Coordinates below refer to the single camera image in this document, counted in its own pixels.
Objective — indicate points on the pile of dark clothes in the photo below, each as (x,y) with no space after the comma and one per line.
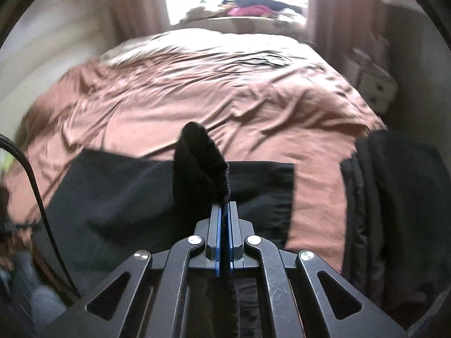
(394,200)

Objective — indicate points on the pink cloth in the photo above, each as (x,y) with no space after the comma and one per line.
(250,10)

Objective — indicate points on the beige plush toy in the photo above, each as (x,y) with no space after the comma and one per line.
(197,13)

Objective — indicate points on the pink curtain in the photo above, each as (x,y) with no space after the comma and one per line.
(327,14)
(137,3)

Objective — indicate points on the pink and black plush toy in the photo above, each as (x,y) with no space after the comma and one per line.
(278,4)

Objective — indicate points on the black pants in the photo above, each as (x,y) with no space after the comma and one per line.
(123,190)

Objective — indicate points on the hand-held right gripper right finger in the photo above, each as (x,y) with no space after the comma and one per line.
(230,243)

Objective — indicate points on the white padded headboard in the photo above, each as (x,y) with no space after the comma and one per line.
(53,49)

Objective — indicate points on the brown blanket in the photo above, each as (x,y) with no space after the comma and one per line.
(211,105)

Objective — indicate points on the white nightstand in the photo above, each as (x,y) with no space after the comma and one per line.
(377,84)

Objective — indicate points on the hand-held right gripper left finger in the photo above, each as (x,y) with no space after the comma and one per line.
(218,243)

